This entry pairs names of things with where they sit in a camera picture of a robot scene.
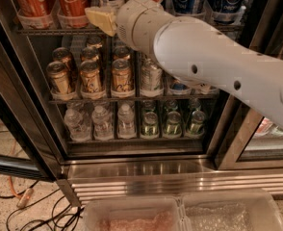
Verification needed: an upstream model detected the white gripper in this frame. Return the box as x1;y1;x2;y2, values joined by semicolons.
85;0;176;61

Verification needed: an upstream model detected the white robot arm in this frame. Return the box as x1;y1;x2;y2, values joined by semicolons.
85;0;283;129

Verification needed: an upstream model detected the right water bottle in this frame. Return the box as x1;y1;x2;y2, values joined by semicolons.
117;103;136;139

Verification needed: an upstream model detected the water bottle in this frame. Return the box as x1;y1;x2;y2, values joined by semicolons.
91;105;114;141
117;103;136;139
64;109;90;141

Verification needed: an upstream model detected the stainless steel fridge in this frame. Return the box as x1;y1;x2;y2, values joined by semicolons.
0;0;283;208

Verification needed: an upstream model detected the middle water bottle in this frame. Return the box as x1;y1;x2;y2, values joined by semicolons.
91;105;114;141

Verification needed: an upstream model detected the left water bottle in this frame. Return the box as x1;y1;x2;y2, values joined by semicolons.
64;109;90;141

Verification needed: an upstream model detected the open fridge glass door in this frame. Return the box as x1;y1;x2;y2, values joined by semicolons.
0;0;64;182

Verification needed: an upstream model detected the gold can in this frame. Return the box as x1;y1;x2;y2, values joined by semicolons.
80;46;101;63
46;61;73;94
112;59;133;92
52;47;78;81
80;61;102;93
113;45;131;60

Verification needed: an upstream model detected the rear left gold can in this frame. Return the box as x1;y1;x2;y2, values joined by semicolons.
52;47;78;81

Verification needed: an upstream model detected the silver white can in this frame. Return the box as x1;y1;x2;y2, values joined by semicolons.
141;59;163;91

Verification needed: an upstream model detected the front left gold can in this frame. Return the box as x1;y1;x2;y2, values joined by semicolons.
46;61;73;94

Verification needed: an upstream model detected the left Red Bull can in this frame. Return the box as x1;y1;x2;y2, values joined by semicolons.
170;79;188;90

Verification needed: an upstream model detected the red bull can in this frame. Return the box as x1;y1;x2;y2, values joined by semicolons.
170;79;188;90
198;84;217;93

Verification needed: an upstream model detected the right Red Bull can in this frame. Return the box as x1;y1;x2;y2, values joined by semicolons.
198;84;217;93

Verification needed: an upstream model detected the left green can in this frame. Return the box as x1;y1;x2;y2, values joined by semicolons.
141;112;159;139

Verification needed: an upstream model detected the green can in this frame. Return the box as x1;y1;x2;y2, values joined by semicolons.
141;112;159;139
163;112;182;138
186;110;206;136

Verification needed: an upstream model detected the middle green can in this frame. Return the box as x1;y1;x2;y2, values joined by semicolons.
163;112;182;138

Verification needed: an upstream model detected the right green can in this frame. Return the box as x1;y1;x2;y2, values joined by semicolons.
186;110;206;136

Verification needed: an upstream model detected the left clear plastic bin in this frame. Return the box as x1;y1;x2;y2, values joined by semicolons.
84;196;183;231

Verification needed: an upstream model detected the clear plastic bin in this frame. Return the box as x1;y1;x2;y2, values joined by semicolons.
84;196;183;231
180;190;283;231

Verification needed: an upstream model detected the right clear plastic bin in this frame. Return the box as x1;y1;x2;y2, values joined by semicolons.
180;190;283;231

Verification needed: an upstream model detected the orange extension cord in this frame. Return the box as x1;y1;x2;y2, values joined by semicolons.
0;122;35;210

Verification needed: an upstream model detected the black floor cable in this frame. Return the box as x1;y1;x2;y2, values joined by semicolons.
0;173;85;231

